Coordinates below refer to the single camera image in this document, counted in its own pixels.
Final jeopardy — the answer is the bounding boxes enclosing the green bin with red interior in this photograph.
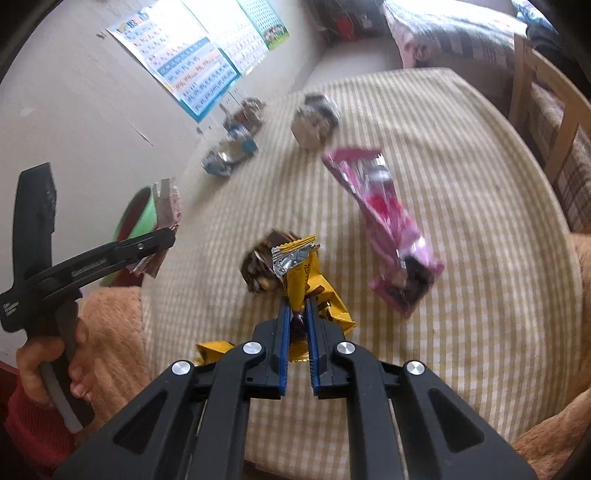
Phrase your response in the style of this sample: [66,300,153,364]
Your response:
[113,185,160,287]

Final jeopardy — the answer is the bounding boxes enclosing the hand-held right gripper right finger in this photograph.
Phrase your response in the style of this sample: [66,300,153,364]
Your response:
[305,298,539,480]

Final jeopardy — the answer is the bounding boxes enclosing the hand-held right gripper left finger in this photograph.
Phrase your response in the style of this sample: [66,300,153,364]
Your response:
[53,302,293,480]

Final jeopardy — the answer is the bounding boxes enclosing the blue silver snack wrapper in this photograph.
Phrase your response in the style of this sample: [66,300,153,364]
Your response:
[201,129,258,176]

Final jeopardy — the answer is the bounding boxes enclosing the beige fluffy blanket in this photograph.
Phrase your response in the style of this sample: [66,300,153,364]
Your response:
[74,233,591,480]

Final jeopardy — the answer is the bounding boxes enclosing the pink bed sheet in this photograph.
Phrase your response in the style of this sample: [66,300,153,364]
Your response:
[392,28,430,70]

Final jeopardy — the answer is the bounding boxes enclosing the green bordered wall poster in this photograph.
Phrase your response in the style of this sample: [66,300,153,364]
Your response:
[236,0,291,51]

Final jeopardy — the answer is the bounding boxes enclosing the pink white snack wrapper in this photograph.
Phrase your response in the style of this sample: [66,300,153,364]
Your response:
[131,179,182,278]

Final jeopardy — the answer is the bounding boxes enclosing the person's left forearm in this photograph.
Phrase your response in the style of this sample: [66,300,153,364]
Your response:
[4,383,77,480]

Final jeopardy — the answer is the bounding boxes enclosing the yellow snack wrapper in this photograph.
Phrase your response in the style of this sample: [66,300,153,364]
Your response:
[194,340,236,366]
[271,235,357,363]

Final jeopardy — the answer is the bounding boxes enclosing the white chart wall poster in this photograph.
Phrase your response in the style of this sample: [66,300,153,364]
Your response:
[182,0,269,77]

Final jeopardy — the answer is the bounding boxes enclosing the pink plastic wrapper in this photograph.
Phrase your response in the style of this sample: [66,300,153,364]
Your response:
[322,147,445,319]

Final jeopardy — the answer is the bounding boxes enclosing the person's left hand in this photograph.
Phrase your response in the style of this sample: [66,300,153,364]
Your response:
[16,318,100,402]

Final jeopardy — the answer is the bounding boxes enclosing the blue bordered wall poster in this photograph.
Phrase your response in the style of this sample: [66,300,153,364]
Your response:
[106,7,241,123]

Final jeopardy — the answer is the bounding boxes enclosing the wooden chair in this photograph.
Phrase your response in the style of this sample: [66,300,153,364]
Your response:
[508,34,591,232]

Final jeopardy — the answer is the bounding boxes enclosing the paper ball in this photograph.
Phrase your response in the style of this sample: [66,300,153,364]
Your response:
[223,97,267,134]

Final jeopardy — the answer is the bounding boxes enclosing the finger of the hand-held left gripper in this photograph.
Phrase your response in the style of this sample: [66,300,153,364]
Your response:
[48,227,177,289]

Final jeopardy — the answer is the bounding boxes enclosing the dark brown snack wrapper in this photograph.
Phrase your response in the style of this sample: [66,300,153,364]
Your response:
[240,231,296,294]

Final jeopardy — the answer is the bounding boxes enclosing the white printed paper cup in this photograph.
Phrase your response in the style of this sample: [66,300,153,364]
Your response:
[291,92,341,149]

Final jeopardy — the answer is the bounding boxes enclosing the dark metal shelf rack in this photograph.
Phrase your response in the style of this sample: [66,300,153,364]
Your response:
[307,0,384,42]

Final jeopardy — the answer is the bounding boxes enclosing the checkered cloth table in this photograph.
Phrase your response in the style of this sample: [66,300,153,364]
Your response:
[139,67,585,467]

